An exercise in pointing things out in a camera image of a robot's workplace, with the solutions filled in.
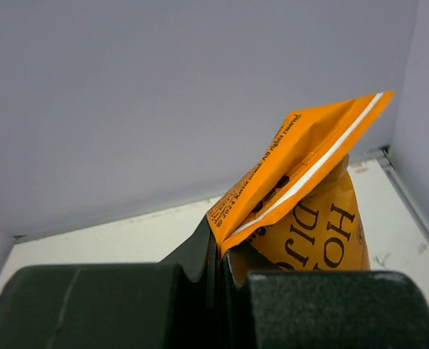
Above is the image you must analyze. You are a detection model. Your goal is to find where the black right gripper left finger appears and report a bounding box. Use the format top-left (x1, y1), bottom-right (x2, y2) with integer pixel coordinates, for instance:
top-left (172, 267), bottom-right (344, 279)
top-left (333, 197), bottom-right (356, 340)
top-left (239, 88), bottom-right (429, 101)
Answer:
top-left (0, 220), bottom-right (215, 348)

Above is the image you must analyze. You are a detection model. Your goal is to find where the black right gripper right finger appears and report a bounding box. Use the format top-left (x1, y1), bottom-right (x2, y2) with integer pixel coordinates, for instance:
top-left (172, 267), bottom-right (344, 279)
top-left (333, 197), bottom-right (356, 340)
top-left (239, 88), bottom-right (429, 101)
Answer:
top-left (222, 251), bottom-right (429, 348)

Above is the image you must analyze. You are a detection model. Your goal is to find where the orange chips bag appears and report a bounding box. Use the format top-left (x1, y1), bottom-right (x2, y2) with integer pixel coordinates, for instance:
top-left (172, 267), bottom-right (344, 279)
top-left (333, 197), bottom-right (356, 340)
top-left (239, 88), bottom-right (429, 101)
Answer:
top-left (207, 91), bottom-right (393, 271)

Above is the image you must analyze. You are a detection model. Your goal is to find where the aluminium right side rail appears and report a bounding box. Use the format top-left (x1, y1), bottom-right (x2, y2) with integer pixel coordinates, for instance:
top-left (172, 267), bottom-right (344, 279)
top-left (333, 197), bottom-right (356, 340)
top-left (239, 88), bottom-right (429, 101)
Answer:
top-left (364, 146), bottom-right (429, 243)

